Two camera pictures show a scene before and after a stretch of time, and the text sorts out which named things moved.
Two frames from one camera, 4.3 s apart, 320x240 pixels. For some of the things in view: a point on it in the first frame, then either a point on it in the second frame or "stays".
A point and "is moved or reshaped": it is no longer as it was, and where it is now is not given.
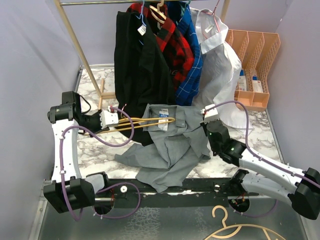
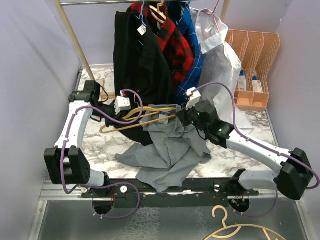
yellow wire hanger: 126,119 is moved or reshaped
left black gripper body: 92,122 to 109,109
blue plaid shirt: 183,16 stays
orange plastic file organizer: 254,50 stays
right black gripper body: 205,127 to 189,117
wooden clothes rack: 99,84 stays
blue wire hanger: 142,16 stays
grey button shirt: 177,139 stays
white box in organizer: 242,81 stays
